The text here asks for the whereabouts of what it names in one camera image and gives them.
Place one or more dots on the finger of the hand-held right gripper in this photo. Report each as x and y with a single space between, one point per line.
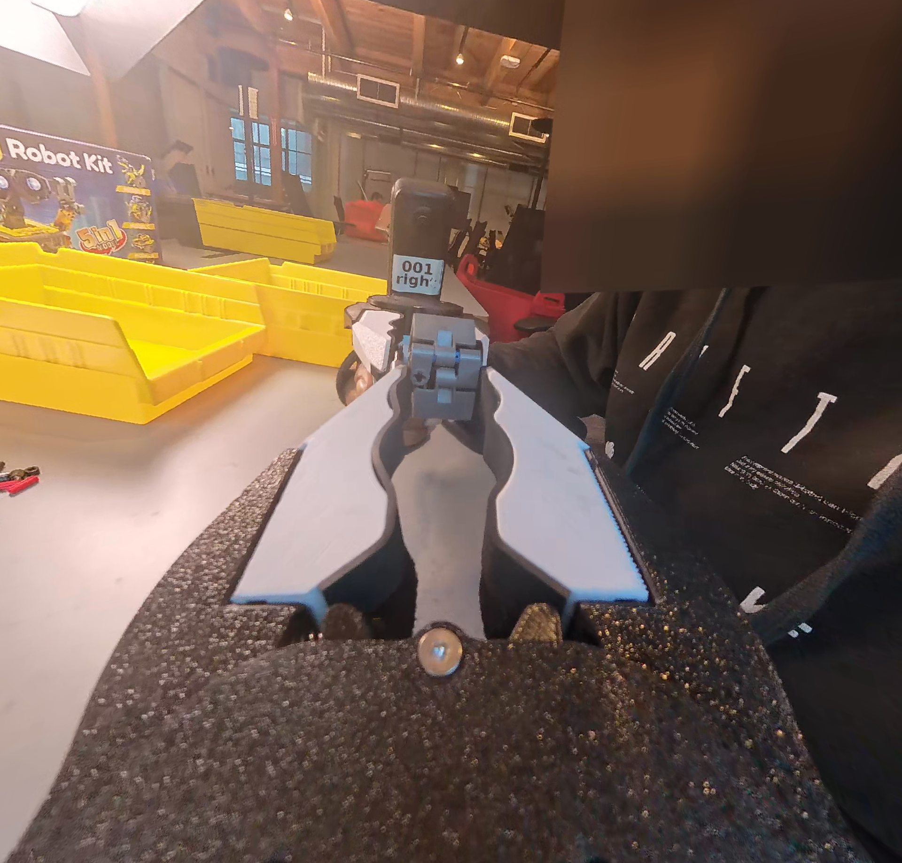
373 342

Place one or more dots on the robot kit box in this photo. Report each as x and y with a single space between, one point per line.
70 194

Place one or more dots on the paned window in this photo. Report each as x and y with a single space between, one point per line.
254 148

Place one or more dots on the person's right hand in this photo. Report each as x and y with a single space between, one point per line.
417 432

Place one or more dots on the grey desk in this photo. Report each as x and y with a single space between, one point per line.
141 525

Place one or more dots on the yellow plastic bin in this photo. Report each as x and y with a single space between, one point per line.
261 233
70 384
310 328

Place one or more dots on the grey toy joint assembly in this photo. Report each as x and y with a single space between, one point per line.
447 377

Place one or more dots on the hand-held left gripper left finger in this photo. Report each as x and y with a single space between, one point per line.
317 511

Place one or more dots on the red bean bag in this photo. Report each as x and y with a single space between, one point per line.
366 218

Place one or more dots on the pile of small toy parts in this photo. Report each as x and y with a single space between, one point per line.
17 479

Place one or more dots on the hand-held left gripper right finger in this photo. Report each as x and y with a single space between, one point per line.
571 518

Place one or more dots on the silver ventilation duct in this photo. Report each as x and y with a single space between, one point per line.
437 109

